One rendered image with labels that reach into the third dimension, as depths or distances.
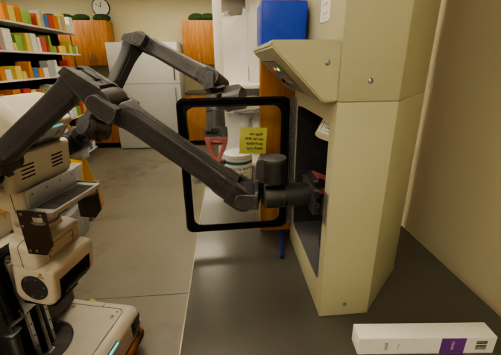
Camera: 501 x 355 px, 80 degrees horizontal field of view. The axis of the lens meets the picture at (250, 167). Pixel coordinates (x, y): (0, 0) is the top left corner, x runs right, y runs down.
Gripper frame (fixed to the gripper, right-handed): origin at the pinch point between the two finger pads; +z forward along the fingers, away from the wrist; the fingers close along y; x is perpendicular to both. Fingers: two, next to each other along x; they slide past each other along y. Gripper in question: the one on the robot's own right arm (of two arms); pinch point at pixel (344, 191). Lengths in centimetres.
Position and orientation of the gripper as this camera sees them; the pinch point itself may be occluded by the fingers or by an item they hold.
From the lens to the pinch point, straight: 76.6
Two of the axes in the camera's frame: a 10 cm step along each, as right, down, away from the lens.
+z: 10.0, -0.6, 0.6
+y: -0.8, -3.3, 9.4
